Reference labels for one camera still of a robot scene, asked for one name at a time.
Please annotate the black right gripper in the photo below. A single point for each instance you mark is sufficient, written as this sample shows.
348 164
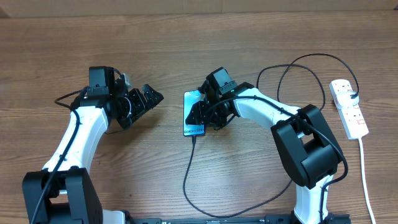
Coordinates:
204 116

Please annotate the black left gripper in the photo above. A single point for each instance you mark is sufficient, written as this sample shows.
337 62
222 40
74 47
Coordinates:
141 104

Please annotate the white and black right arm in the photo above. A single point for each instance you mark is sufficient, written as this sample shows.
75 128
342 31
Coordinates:
308 150

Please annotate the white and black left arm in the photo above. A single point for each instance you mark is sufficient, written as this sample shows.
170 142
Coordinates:
62 192

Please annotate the white charger plug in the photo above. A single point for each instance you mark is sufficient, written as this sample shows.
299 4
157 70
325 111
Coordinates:
346 99

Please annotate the white power strip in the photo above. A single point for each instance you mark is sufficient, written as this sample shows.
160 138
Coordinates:
352 117

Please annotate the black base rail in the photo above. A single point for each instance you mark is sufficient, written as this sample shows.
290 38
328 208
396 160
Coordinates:
268 219

